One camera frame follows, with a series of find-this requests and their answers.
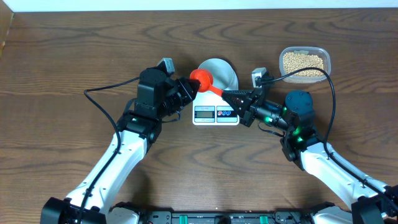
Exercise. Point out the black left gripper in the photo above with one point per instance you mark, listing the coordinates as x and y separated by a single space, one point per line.
178 87

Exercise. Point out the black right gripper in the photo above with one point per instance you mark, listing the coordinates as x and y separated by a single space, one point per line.
245 111

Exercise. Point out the red measuring scoop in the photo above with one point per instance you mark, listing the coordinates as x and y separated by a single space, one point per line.
206 81

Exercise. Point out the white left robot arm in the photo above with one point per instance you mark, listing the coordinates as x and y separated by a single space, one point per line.
158 96

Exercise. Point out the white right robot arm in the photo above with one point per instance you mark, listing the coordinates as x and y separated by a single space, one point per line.
370 200

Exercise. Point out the white digital kitchen scale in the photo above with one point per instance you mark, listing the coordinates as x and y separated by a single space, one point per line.
209 109

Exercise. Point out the grey bowl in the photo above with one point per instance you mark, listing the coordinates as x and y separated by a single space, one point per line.
222 74

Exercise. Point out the soybeans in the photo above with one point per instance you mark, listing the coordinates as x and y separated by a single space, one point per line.
295 61

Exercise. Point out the clear plastic container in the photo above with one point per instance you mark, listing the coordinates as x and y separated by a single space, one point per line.
307 51

